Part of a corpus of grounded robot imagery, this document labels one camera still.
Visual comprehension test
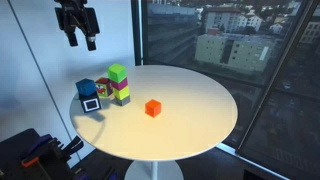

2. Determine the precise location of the orange handled clamp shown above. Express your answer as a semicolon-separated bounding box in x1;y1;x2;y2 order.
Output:
21;156;41;169

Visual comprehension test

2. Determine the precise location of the magenta block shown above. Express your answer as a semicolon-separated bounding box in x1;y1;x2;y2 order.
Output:
110;77;129;92

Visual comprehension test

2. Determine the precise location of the purple handled clamp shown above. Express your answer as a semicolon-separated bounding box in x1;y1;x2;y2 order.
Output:
27;133;54;156

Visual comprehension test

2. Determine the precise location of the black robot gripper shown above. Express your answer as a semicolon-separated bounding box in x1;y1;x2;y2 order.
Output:
54;0;101;52

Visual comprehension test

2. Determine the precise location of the white table pedestal base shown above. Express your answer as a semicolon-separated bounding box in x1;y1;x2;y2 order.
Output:
124;160;185;180

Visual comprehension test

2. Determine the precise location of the black and white patterned cube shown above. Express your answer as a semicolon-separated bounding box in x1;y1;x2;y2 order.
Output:
78;91;102;114

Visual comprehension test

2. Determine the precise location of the dark slanted window frame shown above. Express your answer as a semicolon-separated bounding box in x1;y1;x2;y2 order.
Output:
235;0;320;156

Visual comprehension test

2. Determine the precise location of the white window sill strip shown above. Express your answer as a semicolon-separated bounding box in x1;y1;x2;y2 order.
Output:
214;142;288;180

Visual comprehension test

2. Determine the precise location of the blue block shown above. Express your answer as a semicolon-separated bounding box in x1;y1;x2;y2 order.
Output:
75;78;98;98

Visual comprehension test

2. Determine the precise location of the colourful cartoon picture cube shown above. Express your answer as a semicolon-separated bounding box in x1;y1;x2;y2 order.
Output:
94;77;114;98

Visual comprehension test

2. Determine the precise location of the orange block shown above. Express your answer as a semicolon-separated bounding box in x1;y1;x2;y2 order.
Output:
144;99;163;119

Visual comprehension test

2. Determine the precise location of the pale green building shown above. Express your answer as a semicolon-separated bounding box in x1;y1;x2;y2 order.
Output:
194;32;272;75

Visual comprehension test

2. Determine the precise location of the black clamp rack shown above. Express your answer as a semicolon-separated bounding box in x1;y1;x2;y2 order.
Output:
0;128;84;180

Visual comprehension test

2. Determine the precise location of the black spring clamp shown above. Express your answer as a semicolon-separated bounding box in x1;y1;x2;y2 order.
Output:
62;135;85;156

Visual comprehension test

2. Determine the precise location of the white red-roofed building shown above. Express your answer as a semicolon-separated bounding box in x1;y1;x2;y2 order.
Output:
203;6;264;34

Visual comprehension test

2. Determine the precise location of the bright green block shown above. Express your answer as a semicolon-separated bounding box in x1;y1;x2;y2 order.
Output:
106;63;128;84

